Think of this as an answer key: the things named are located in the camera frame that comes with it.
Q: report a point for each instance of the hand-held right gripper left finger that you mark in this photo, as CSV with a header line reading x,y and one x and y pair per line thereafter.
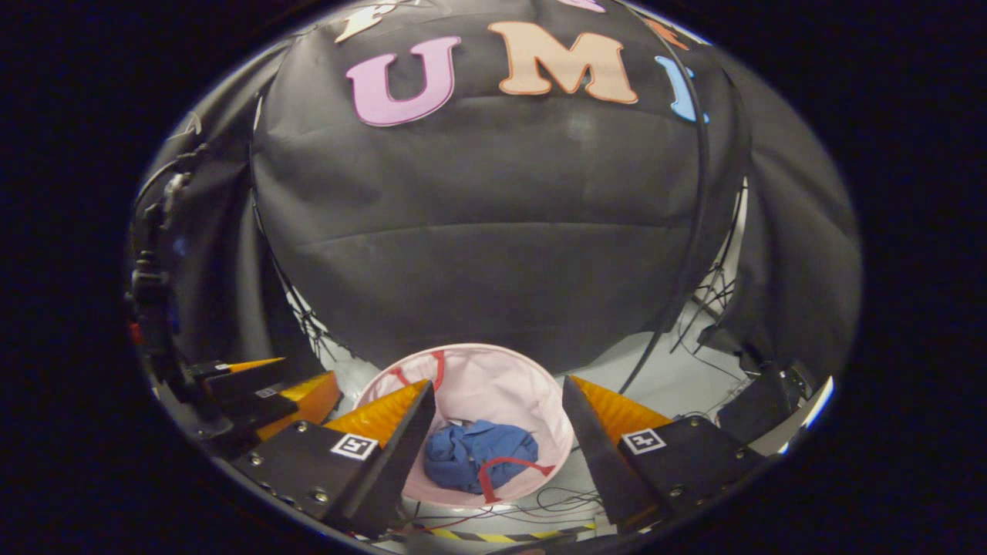
x,y
397,462

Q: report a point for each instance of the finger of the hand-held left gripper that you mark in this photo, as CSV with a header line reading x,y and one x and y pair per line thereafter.
x,y
297,405
247,379

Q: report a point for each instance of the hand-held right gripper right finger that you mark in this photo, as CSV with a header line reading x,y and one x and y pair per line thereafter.
x,y
594,462

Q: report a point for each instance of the blue jacket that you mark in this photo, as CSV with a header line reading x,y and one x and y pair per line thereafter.
x,y
478,451

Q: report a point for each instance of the pink laundry hamper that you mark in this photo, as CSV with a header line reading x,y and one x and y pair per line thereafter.
x,y
493,385

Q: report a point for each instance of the black clothes rack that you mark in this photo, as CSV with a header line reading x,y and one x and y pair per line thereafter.
x,y
700,231

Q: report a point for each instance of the yellow black hazard tape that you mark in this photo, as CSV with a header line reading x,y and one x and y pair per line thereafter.
x,y
493,536

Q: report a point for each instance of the black box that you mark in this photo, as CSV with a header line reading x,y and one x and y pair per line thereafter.
x,y
759,405

